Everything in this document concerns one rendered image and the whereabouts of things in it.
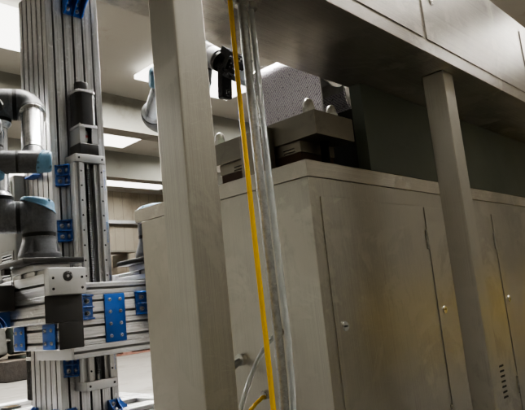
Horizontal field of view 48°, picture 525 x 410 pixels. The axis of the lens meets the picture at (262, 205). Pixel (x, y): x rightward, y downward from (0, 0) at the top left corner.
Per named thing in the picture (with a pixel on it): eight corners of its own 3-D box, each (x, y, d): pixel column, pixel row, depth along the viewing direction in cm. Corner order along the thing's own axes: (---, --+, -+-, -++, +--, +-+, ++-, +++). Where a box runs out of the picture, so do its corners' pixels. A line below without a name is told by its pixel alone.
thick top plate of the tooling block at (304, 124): (243, 176, 178) (242, 156, 179) (354, 141, 151) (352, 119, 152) (203, 170, 166) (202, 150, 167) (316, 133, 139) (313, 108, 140)
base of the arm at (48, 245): (10, 263, 213) (9, 236, 214) (50, 263, 224) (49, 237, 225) (28, 258, 203) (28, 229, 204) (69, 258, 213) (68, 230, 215)
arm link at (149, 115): (134, 111, 248) (149, 56, 203) (161, 111, 252) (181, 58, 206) (137, 137, 246) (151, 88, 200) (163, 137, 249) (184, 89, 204)
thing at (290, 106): (265, 166, 177) (259, 107, 180) (328, 146, 162) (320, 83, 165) (264, 166, 177) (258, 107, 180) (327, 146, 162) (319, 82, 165)
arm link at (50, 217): (56, 230, 211) (54, 193, 213) (15, 232, 207) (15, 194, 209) (56, 235, 222) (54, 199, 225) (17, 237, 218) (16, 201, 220)
